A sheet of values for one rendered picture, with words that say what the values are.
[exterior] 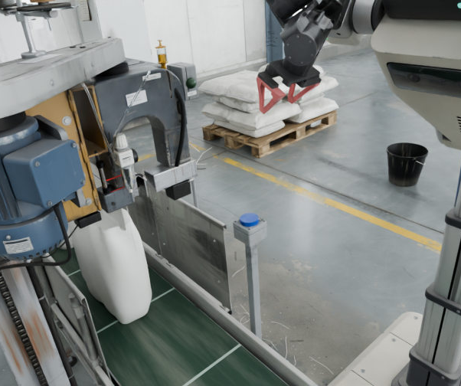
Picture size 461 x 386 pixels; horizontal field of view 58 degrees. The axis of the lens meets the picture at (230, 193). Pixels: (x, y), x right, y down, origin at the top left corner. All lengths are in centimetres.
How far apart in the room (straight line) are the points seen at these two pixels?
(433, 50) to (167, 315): 129
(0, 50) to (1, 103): 302
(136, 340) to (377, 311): 121
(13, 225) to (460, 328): 115
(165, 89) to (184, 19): 492
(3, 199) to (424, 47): 80
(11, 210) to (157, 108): 47
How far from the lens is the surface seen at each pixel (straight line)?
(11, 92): 77
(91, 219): 113
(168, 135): 116
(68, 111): 103
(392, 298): 236
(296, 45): 76
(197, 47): 618
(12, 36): 380
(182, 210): 172
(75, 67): 92
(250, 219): 131
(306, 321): 218
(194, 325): 165
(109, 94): 106
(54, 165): 76
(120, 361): 160
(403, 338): 181
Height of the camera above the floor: 155
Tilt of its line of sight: 28 degrees down
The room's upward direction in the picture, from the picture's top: 5 degrees counter-clockwise
